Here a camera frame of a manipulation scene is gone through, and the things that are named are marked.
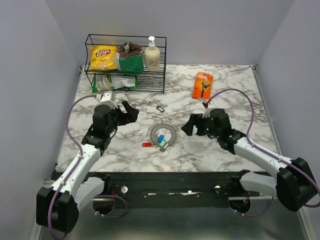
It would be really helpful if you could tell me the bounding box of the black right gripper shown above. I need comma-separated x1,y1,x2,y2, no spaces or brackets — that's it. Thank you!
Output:
181,113,221,138

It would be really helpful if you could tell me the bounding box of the silver disc keyring holder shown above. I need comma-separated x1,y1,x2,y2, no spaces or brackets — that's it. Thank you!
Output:
147,122,179,153

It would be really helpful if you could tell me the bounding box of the green key tag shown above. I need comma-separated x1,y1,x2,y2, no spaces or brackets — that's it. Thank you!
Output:
159,139,167,148

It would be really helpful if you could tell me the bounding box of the blue key tag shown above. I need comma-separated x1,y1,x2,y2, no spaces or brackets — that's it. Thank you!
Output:
157,135,164,143

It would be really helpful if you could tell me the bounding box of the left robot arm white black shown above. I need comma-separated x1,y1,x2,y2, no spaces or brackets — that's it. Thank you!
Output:
36,101,139,234

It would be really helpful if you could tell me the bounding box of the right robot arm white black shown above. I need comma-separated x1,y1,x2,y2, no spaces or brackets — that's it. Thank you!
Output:
181,108,320,212

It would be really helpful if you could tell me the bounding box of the black key tag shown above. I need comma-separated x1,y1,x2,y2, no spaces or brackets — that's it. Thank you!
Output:
156,106,165,113

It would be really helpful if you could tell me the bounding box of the orange razor box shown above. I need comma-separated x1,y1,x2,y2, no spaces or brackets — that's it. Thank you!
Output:
191,71,214,100

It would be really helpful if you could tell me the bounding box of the green white snack bag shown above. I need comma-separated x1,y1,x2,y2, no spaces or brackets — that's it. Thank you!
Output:
92,75,137,94

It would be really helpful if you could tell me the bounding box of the green brown snack bag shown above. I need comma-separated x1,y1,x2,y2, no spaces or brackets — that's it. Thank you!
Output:
115,42,144,75

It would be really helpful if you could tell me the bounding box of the cream soap pump bottle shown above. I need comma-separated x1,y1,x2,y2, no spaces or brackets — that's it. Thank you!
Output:
144,36,160,72

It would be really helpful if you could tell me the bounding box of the yellow Lays chips bag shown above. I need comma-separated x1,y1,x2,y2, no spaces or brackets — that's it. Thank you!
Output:
89,45,117,71

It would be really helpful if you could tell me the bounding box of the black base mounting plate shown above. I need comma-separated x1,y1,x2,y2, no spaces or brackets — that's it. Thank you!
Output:
84,172,258,210

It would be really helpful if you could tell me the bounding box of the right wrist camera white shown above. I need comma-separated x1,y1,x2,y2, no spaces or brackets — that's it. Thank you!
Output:
202,100,214,118

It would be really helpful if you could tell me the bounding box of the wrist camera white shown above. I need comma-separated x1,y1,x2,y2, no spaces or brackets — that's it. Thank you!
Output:
95,90,118,109
202,100,214,118

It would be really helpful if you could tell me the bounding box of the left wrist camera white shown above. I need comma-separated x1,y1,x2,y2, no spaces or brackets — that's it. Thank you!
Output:
95,90,118,109

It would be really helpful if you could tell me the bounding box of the black wire shelf rack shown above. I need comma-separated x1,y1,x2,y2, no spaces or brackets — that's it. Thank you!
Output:
83,34,167,94

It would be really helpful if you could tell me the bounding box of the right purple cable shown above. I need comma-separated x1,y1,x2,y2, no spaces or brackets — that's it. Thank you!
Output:
204,88,320,208

